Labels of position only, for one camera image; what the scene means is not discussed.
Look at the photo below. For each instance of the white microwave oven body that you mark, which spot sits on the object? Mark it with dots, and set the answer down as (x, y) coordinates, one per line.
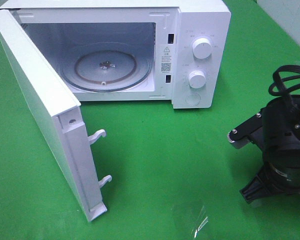
(56, 26)

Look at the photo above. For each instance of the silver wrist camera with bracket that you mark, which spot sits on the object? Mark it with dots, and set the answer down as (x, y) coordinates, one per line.
(250, 131)

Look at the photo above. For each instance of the white microwave knob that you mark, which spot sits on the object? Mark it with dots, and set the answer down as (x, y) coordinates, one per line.
(197, 79)
(202, 48)

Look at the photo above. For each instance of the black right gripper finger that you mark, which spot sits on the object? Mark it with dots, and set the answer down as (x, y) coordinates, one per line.
(256, 188)

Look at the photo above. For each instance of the warning label with QR code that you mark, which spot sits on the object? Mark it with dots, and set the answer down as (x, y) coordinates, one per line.
(166, 58)

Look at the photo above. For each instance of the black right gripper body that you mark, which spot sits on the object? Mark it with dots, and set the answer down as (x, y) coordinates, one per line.
(277, 179)

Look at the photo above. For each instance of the round door release button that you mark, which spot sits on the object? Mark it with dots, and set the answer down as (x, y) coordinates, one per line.
(193, 99)

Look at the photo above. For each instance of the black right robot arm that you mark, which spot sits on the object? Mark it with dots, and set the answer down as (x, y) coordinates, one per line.
(280, 146)

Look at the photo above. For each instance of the white microwave door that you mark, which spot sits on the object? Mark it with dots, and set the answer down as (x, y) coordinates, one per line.
(57, 113)

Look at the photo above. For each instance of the glass microwave turntable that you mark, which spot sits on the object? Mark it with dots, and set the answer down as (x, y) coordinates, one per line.
(107, 66)

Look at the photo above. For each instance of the clear tape strip front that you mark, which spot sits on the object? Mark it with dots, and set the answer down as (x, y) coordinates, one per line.
(191, 221)

